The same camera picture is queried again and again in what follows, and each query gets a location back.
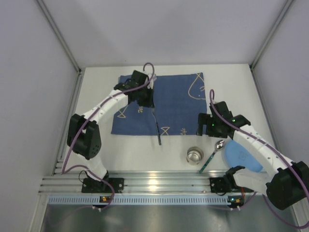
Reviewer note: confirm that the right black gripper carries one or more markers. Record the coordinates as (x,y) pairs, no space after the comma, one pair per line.
(204,124)

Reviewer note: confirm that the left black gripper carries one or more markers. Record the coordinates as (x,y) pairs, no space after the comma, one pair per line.
(147,101)

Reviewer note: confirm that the spoon with green handle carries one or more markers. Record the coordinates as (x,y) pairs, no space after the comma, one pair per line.
(218,146)

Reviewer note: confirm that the blue cloth placemat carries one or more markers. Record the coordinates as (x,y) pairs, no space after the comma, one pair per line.
(178,101)

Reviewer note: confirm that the fork with green handle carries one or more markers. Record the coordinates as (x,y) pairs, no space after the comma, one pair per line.
(157,127)

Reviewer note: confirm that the small metal cup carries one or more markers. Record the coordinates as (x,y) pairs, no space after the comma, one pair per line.
(194,155)

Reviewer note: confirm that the blue plastic plate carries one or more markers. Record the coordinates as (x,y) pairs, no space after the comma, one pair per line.
(236,155)

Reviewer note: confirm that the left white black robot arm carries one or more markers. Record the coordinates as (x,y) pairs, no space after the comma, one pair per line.
(84,139)

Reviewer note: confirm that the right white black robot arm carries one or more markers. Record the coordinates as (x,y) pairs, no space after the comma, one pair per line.
(283,181)

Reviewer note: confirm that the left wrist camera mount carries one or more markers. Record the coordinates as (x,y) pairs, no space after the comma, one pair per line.
(152,82)

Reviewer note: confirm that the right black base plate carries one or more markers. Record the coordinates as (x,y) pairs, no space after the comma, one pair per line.
(221,187)

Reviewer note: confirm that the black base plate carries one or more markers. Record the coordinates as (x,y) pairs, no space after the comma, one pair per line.
(93,186)
(221,187)

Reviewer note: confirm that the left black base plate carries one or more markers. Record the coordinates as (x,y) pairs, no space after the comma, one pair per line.
(93,186)

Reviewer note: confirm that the aluminium rail frame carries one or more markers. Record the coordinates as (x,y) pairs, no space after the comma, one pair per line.
(157,183)

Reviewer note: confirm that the perforated grey cable duct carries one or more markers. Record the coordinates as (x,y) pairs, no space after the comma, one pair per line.
(145,200)

